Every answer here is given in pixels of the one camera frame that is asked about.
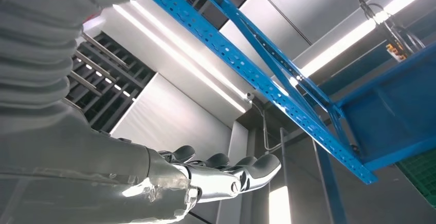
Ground blue metal shelf rack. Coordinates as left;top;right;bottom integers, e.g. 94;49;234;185
151;0;436;185

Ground black ceiling grille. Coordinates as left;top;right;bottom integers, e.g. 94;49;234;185
63;31;157;133

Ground ceiling light strip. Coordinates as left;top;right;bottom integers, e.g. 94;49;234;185
299;0;436;79
112;0;249;114
269;185;292;224

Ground green plastic crate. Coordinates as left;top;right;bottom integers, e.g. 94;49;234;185
395;147;436;208

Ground black cable bundle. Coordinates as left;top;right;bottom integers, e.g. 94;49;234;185
357;0;426;62

